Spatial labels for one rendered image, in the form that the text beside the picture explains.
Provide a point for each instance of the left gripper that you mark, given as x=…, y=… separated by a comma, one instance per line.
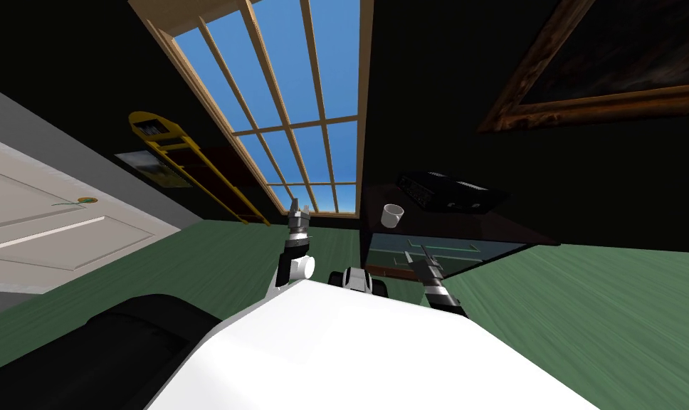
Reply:
x=299, y=221

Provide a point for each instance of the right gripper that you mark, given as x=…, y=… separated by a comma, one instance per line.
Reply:
x=430, y=272

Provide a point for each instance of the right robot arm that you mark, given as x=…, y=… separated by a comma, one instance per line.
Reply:
x=446, y=299

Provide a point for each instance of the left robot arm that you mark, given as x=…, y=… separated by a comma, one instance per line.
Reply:
x=122, y=353

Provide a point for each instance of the white mug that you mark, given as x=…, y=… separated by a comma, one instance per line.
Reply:
x=391, y=216

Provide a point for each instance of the grey-blue drawer front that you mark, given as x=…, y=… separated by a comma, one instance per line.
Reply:
x=481, y=250

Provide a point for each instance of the black box-shaped device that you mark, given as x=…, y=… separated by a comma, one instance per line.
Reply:
x=447, y=192

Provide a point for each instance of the dark wooden desk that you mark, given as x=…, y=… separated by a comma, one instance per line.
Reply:
x=492, y=225

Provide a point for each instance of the wooden-framed window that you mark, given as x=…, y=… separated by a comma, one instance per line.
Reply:
x=299, y=102

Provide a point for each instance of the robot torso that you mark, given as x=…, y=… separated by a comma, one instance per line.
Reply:
x=344, y=353

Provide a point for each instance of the yellow shelf unit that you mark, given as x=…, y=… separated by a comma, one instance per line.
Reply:
x=179, y=156

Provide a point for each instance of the white panelled door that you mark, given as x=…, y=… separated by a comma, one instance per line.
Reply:
x=42, y=222

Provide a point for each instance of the dark picture in wooden frame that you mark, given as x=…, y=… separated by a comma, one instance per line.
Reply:
x=612, y=62

